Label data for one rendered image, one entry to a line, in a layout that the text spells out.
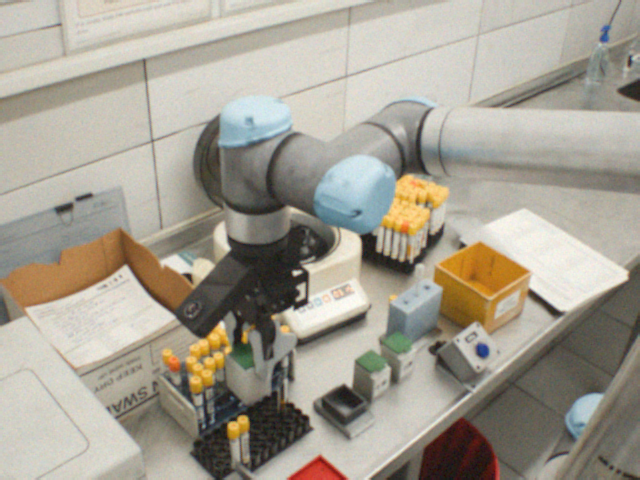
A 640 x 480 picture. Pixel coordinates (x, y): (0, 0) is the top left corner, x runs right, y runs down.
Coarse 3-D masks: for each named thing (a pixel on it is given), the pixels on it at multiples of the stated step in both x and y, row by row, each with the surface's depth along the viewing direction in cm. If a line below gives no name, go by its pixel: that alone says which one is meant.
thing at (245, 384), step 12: (228, 360) 91; (228, 372) 93; (240, 372) 89; (252, 372) 89; (228, 384) 94; (240, 384) 91; (252, 384) 91; (264, 384) 92; (240, 396) 92; (252, 396) 92
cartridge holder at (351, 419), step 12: (324, 396) 112; (336, 396) 114; (348, 396) 115; (360, 396) 112; (324, 408) 113; (336, 408) 110; (348, 408) 113; (360, 408) 111; (336, 420) 111; (348, 420) 110; (360, 420) 111; (372, 420) 112; (348, 432) 109
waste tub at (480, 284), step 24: (480, 240) 139; (456, 264) 136; (480, 264) 140; (504, 264) 135; (456, 288) 129; (480, 288) 141; (504, 288) 126; (528, 288) 133; (456, 312) 132; (480, 312) 127; (504, 312) 130
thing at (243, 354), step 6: (240, 342) 92; (246, 342) 92; (240, 348) 91; (246, 348) 91; (234, 354) 90; (240, 354) 90; (246, 354) 90; (252, 354) 90; (234, 360) 90; (240, 360) 89; (246, 360) 89; (252, 360) 89; (246, 366) 88; (252, 366) 89
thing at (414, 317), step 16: (432, 288) 126; (400, 304) 122; (416, 304) 122; (432, 304) 125; (400, 320) 122; (416, 320) 124; (432, 320) 128; (384, 336) 128; (416, 336) 126; (432, 336) 128
